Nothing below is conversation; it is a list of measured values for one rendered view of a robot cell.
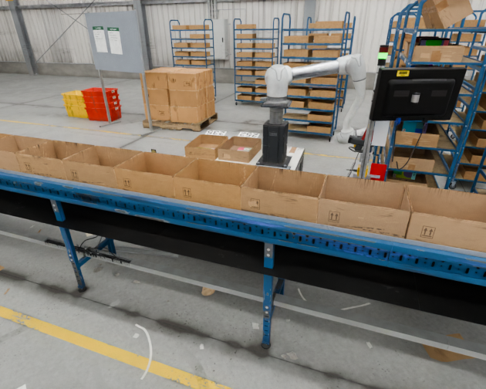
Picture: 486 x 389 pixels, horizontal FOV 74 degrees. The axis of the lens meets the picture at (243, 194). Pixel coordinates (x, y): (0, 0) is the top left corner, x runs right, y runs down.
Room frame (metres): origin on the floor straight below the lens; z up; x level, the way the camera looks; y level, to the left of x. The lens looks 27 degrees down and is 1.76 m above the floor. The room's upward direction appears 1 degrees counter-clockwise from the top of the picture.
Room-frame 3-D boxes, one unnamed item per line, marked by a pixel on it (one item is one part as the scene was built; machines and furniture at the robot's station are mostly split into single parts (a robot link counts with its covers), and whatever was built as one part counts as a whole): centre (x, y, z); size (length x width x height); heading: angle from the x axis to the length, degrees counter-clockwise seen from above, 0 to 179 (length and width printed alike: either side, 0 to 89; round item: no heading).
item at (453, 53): (2.56, -1.40, 1.59); 0.40 x 0.30 x 0.10; 160
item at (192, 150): (2.83, 0.32, 0.80); 0.38 x 0.28 x 0.10; 165
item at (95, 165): (1.94, 0.88, 0.96); 0.39 x 0.29 x 0.17; 70
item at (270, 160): (2.58, -0.27, 0.91); 0.26 x 0.26 x 0.33; 72
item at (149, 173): (1.80, 0.51, 0.96); 0.39 x 0.29 x 0.17; 70
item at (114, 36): (6.35, 2.24, 1.02); 1.30 x 0.50 x 2.05; 58
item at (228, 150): (2.76, 0.02, 0.80); 0.38 x 0.28 x 0.10; 161
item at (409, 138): (2.57, -1.41, 0.99); 0.40 x 0.30 x 0.10; 156
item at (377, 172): (2.08, -0.91, 0.85); 0.16 x 0.01 x 0.13; 70
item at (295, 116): (5.73, -1.17, 0.98); 0.98 x 0.49 x 1.96; 67
